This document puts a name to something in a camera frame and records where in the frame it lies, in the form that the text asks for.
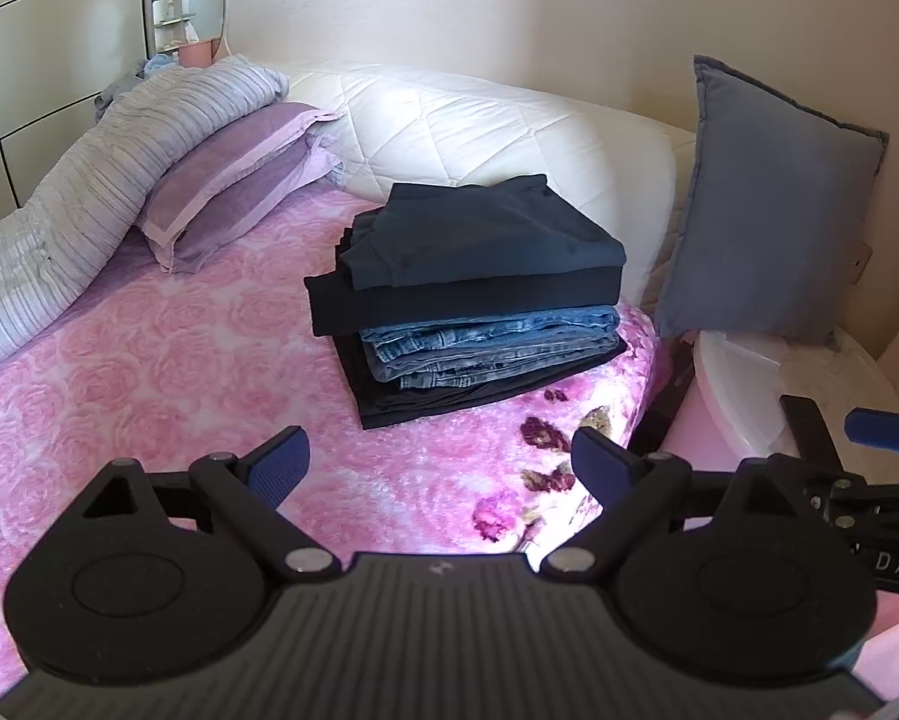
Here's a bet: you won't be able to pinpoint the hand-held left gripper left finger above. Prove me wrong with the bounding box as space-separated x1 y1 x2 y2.
82 426 341 583

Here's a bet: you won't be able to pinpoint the blue folded jeans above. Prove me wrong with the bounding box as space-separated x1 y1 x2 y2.
359 305 622 391

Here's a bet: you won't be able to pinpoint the beige wardrobe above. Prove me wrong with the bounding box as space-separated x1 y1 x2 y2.
0 0 154 245

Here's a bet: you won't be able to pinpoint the white quilted pillow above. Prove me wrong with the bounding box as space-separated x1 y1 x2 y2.
269 64 698 308

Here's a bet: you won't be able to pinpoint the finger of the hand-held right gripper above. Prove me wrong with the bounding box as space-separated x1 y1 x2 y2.
843 406 899 458
780 394 899 533

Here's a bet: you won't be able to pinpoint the blue-grey clothes pile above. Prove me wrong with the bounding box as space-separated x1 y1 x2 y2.
93 52 182 121

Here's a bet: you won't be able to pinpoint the dark teal pants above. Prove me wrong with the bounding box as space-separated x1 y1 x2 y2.
337 175 628 290

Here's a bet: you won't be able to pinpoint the white round side table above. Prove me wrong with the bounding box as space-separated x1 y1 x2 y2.
693 330 899 470

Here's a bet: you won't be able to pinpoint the grey striped duvet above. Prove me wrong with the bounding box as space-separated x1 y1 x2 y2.
0 54 293 391

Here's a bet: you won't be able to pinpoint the pink rose blanket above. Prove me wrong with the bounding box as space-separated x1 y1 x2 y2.
0 187 661 706

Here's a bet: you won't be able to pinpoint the black folded garment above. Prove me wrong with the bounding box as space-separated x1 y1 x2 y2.
303 266 623 338

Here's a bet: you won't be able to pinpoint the blue-grey cushion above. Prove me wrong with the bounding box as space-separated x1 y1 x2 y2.
655 55 890 347

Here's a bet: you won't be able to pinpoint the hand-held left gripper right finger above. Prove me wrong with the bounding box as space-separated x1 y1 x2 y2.
543 426 811 579

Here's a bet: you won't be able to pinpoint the purple pillow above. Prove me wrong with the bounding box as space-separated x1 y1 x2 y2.
134 101 349 275

